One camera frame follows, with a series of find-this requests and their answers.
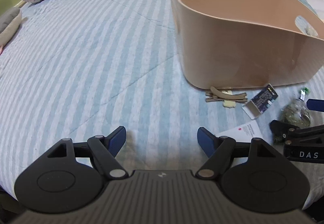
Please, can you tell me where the green dried herb packet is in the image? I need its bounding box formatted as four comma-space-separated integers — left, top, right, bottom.
279, 87, 311, 128

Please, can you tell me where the white small box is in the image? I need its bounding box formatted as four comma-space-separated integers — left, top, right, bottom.
216, 120, 263, 142

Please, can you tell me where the dark blue small box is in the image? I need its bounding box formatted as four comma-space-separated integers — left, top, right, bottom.
242, 84, 278, 120

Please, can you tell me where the brown hair clip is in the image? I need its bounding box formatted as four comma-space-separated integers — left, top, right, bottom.
205, 86, 248, 108

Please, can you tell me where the white plush toy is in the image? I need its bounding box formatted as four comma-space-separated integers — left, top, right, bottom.
305, 26, 318, 37

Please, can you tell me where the blue striped bed cover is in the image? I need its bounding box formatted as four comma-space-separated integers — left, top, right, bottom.
1, 0, 323, 194

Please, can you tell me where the beige plastic storage basket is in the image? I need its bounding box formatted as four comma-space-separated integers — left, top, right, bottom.
171, 0, 323, 89

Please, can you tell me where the grey beige slipper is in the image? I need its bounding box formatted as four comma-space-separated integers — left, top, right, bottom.
0, 7, 22, 47

